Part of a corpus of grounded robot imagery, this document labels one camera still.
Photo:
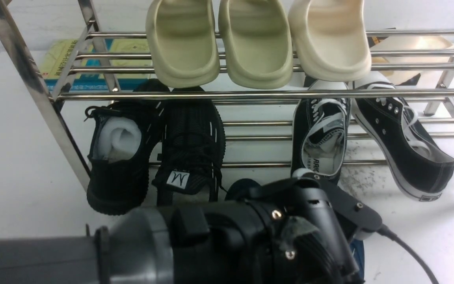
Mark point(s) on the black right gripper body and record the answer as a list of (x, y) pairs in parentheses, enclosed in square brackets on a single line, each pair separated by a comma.
[(319, 220)]

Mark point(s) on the navy canvas shoe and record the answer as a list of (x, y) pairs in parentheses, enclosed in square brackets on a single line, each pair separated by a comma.
[(241, 189), (358, 252)]

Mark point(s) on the black mesh sneaker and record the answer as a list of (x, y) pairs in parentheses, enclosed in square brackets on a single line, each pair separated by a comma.
[(193, 149), (124, 137)]

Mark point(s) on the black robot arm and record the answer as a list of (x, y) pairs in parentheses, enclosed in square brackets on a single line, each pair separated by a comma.
[(231, 242)]

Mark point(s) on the stainless steel shoe rack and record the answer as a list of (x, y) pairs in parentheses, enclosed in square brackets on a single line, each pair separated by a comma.
[(113, 66)]

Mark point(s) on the black canvas sneaker left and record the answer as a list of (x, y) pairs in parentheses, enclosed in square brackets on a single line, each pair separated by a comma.
[(319, 136)]

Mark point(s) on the black canvas sneaker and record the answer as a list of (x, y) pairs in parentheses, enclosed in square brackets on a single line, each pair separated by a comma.
[(419, 167), (319, 136)]

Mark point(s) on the black canvas sneaker right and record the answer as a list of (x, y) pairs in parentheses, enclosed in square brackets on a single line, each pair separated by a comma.
[(419, 167)]

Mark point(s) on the cream slipper left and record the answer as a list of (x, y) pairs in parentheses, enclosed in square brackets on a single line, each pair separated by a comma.
[(330, 39)]

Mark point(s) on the olive green slipper right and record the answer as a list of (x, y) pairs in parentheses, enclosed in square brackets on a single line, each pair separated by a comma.
[(257, 40)]

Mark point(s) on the olive green slipper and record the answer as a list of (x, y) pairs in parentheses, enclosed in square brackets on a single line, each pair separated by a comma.
[(257, 40), (182, 42)]

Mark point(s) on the olive green slipper left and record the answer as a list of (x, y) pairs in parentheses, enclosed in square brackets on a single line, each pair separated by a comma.
[(182, 42)]

